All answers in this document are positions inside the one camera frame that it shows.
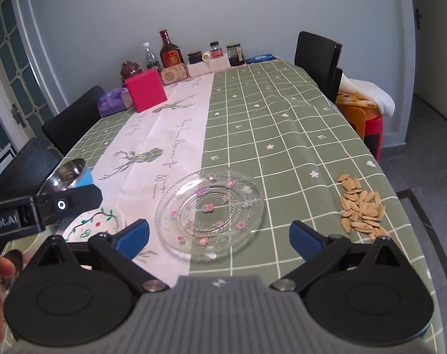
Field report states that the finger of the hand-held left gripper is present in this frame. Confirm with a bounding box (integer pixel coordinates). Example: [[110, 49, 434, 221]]
[[37, 186, 102, 216]]

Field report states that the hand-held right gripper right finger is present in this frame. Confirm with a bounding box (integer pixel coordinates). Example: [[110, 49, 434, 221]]
[[270, 220, 403, 297]]

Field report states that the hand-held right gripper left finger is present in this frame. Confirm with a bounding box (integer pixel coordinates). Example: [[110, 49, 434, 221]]
[[24, 219, 170, 297]]

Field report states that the steel bowl with blue outside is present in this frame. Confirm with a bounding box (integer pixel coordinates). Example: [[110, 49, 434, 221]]
[[46, 158, 95, 192]]

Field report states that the clear glass plate with flowers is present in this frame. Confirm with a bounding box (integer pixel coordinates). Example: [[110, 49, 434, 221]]
[[155, 168, 265, 263]]

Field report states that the person's left hand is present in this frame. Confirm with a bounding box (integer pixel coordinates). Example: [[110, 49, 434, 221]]
[[0, 254, 22, 354]]

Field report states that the small white painted dish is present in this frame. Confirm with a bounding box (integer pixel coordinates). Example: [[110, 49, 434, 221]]
[[61, 206, 125, 242]]

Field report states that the black chair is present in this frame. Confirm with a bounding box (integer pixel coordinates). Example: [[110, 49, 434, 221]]
[[0, 138, 62, 203], [294, 31, 344, 102], [43, 86, 106, 155]]

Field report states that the pile of melon seeds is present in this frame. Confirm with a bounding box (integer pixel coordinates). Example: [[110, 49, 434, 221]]
[[338, 174, 390, 240]]

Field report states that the purple tissue pack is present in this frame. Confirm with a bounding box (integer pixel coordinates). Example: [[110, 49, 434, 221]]
[[97, 88, 133, 116]]

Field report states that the green checked tablecloth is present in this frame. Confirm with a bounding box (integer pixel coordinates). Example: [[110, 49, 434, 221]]
[[2, 59, 446, 354]]

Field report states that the white printed table runner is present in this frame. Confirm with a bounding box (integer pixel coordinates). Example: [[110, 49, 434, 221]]
[[94, 72, 215, 284]]

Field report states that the red stool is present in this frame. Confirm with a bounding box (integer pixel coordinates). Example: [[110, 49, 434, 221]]
[[364, 116, 384, 163]]

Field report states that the pink box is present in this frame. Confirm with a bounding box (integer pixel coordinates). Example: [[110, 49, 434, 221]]
[[125, 68, 168, 113]]

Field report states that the orange stool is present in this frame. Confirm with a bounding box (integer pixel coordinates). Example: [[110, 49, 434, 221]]
[[336, 101, 379, 141]]

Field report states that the yellow cloth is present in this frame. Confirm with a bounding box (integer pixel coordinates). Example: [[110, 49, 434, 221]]
[[336, 92, 375, 108]]

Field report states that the wooden radio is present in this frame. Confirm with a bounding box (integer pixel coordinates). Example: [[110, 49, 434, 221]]
[[161, 64, 188, 85]]

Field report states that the clear plastic water bottle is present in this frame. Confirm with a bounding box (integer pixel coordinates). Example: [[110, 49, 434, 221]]
[[142, 42, 159, 71]]

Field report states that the white cloth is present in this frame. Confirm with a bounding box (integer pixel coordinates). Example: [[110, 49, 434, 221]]
[[338, 74, 396, 115]]

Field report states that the door with glass panels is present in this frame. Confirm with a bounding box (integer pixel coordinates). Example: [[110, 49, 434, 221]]
[[0, 0, 54, 148]]

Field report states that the brown liquor bottle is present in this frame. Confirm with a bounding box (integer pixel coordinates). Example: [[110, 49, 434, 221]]
[[159, 29, 183, 69]]

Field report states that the white box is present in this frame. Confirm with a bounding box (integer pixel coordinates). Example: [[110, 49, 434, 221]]
[[187, 59, 229, 77]]

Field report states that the dark glass jar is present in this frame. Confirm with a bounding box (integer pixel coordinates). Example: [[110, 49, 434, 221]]
[[226, 44, 244, 67]]

